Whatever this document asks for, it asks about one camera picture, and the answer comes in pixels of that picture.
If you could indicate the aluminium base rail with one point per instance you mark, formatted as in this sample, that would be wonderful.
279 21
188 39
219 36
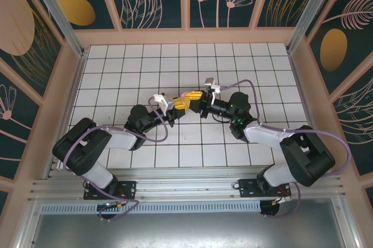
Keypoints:
186 184

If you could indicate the small green controller board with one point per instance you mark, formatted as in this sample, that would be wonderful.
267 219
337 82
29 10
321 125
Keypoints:
112 205

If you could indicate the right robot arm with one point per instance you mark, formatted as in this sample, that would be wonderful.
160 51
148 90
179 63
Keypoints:
306 155

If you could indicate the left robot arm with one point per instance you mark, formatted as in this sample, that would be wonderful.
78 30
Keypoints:
84 149

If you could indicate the aluminium corner post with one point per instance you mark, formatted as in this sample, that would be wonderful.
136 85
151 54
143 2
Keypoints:
311 9
55 12

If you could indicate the grey metal sheet panel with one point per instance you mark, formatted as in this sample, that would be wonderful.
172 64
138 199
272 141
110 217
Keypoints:
186 230

